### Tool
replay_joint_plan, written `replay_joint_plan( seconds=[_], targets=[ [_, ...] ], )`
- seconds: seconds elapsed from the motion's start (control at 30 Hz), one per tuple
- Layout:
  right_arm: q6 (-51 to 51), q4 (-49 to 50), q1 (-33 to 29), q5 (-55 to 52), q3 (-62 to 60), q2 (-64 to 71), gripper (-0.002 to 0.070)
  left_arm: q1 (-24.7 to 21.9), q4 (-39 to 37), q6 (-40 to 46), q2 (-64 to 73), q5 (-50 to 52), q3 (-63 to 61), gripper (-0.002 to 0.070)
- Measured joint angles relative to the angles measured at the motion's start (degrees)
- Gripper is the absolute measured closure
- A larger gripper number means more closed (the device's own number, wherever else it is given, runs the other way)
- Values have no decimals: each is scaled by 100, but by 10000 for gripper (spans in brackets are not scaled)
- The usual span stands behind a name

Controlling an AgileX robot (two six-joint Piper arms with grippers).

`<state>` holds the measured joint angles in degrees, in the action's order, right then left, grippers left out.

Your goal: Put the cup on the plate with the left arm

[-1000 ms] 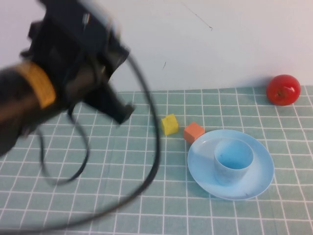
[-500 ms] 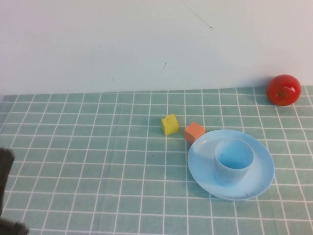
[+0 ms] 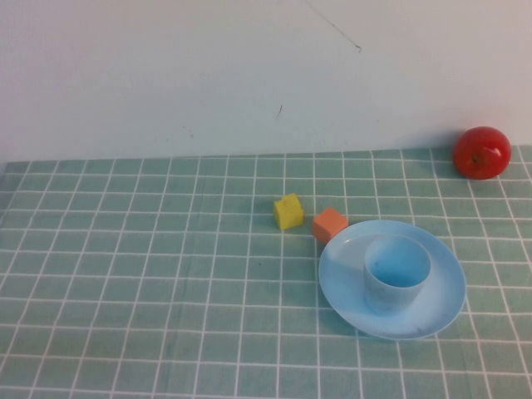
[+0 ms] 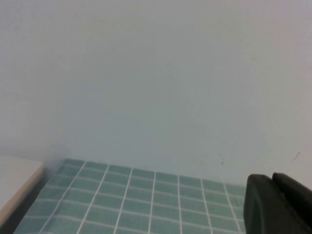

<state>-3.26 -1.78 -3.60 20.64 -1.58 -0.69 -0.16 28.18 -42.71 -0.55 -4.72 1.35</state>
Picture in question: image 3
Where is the light blue plastic cup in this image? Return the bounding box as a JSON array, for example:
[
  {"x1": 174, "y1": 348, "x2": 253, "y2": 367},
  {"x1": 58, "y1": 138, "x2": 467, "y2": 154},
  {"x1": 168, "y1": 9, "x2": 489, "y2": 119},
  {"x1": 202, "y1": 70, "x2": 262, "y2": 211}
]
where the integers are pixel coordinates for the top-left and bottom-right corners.
[{"x1": 363, "y1": 234, "x2": 431, "y2": 316}]

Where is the light blue plastic plate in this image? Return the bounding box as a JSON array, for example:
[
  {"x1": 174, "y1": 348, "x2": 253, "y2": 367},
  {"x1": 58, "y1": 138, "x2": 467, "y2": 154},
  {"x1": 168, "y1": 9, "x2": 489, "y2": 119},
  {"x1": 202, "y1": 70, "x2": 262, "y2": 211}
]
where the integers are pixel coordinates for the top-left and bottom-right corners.
[{"x1": 318, "y1": 219, "x2": 466, "y2": 342}]

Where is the yellow foam cube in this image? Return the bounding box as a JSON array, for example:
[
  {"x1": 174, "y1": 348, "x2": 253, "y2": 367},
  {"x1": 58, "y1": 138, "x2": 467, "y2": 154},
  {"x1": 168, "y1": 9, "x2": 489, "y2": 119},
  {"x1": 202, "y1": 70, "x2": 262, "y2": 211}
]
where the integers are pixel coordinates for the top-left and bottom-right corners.
[{"x1": 273, "y1": 192, "x2": 304, "y2": 231}]

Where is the orange foam cube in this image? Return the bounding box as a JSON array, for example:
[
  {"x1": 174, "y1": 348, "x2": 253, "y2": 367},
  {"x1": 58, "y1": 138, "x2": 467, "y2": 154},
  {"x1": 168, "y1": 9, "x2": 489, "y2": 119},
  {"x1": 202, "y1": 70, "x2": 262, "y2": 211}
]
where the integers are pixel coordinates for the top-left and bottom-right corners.
[{"x1": 312, "y1": 206, "x2": 349, "y2": 245}]

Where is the green checked tablecloth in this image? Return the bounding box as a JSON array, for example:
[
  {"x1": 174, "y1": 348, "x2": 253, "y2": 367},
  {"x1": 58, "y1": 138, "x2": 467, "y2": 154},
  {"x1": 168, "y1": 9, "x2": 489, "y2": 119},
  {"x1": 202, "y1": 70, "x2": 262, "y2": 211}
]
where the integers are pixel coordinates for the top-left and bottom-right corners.
[{"x1": 0, "y1": 144, "x2": 532, "y2": 399}]

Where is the red tomato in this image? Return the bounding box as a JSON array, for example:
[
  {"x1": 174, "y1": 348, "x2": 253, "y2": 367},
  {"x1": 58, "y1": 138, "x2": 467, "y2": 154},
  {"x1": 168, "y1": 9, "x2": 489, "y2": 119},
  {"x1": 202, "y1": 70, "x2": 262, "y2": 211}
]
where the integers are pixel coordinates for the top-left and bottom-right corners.
[{"x1": 451, "y1": 126, "x2": 512, "y2": 180}]

